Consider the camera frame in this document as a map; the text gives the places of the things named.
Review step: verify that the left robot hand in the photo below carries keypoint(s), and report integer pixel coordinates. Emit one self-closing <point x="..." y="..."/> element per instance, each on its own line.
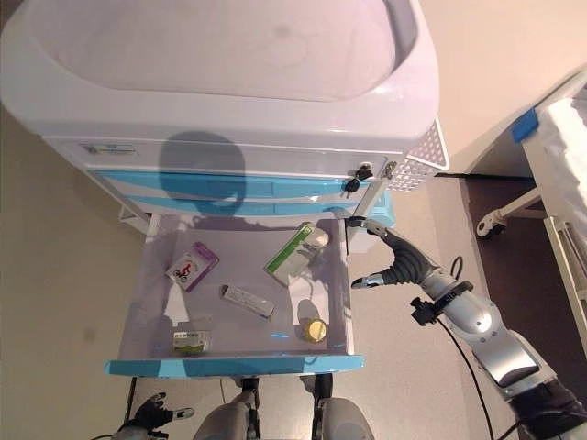
<point x="156" y="412"/>

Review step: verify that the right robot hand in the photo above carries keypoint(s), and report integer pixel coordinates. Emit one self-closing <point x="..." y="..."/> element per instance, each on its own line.
<point x="408" y="266"/>

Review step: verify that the blue white cart drawer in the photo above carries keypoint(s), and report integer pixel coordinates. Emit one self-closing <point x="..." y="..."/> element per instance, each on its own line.
<point x="137" y="179"/>
<point x="238" y="364"/>
<point x="298" y="208"/>

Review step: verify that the purple white medicine box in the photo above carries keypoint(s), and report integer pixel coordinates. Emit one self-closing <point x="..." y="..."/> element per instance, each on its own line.
<point x="192" y="266"/>

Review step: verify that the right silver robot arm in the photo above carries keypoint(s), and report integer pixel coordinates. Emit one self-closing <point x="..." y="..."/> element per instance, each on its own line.
<point x="495" y="339"/>

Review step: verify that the white medicine bottle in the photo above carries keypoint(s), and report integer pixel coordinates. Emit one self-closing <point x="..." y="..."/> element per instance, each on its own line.
<point x="320" y="238"/>

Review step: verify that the green white medicine box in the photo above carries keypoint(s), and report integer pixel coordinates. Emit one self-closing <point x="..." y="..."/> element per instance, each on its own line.
<point x="289" y="256"/>

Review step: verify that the long grey medicine box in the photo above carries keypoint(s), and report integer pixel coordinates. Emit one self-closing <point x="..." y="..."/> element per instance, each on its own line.
<point x="247" y="302"/>

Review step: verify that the blue lid waste bin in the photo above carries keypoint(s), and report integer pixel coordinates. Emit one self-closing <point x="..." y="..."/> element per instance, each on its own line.
<point x="385" y="208"/>

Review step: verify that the small green white box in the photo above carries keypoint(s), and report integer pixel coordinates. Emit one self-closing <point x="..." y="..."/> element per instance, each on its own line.
<point x="190" y="343"/>

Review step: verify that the bed caster wheel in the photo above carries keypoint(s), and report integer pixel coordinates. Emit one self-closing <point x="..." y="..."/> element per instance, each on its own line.
<point x="490" y="225"/>

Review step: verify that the silver side lock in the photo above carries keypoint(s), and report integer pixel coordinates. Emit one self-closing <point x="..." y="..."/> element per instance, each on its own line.
<point x="390" y="169"/>

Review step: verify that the black keys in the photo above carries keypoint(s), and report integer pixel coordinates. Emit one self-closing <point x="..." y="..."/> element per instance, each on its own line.
<point x="360" y="176"/>

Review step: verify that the white perforated basket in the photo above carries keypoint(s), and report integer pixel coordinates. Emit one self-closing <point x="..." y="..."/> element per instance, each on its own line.
<point x="424" y="151"/>

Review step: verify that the blue bed tag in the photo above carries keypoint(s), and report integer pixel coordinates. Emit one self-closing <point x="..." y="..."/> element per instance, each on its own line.
<point x="525" y="126"/>

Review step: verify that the white hospital bed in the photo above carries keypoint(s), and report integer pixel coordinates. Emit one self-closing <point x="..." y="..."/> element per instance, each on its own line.
<point x="564" y="137"/>

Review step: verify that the white blue medical cart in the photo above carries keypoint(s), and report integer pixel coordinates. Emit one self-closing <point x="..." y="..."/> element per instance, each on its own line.
<point x="229" y="119"/>

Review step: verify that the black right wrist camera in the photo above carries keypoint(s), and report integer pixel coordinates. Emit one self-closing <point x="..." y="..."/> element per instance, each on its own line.
<point x="424" y="311"/>

